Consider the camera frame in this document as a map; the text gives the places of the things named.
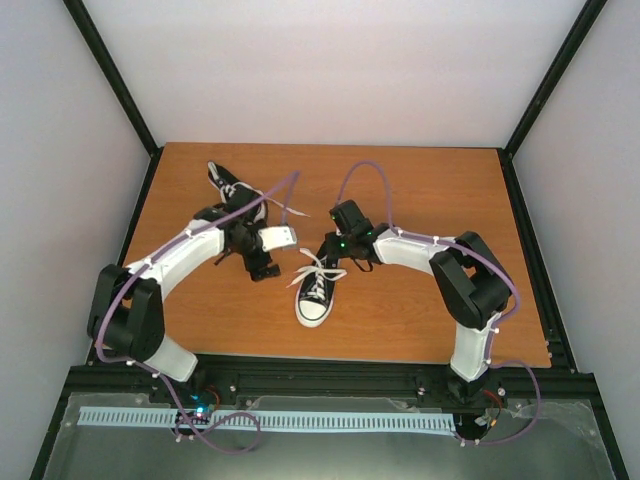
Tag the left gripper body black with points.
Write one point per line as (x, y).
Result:
(252, 264)

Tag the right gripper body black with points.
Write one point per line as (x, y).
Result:
(340, 251)

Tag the sneaker white shoelace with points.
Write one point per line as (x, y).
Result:
(290, 209)
(321, 276)

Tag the black white sneaker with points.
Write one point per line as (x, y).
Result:
(309, 312)
(219, 176)

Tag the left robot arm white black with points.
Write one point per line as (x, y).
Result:
(127, 314)

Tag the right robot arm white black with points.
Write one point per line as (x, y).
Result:
(475, 288)

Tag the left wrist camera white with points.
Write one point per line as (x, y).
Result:
(277, 237)

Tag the light blue slotted cable duct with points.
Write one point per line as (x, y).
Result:
(271, 421)

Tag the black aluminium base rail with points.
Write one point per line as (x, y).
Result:
(238, 379)

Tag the left black frame post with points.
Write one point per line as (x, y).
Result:
(109, 69)

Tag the black frame post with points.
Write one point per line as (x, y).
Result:
(571, 44)
(109, 69)

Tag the right black frame post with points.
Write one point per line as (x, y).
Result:
(571, 44)

